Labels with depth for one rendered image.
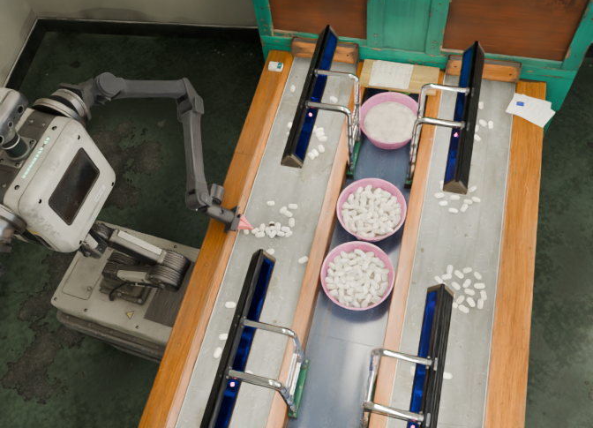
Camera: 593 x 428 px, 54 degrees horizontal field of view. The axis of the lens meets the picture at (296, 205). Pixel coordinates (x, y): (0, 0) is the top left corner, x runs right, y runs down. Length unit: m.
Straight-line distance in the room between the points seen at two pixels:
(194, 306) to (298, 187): 0.63
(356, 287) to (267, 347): 0.38
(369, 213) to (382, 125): 0.43
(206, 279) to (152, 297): 0.42
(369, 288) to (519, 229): 0.59
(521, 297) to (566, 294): 0.93
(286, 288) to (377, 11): 1.16
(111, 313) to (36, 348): 0.74
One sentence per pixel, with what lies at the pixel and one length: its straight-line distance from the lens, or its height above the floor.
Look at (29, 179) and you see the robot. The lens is 1.79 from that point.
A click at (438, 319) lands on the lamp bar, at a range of 1.75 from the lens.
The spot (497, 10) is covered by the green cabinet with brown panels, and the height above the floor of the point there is 1.10.
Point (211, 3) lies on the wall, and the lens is 3.80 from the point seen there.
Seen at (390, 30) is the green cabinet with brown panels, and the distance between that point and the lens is 2.58.
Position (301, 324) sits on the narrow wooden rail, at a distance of 2.11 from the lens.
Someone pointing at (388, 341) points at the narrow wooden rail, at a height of 0.76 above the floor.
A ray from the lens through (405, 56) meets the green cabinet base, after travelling 2.67.
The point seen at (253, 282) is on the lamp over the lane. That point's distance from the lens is 1.81.
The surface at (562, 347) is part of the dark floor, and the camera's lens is 3.02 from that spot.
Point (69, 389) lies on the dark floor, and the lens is 3.14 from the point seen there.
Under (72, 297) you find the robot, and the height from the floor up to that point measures 0.47.
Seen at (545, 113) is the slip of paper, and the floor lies 0.77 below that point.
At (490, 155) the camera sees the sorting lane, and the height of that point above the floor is 0.74.
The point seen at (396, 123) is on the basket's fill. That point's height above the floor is 0.73.
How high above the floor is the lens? 2.77
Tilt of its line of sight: 61 degrees down
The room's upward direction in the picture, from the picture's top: 11 degrees counter-clockwise
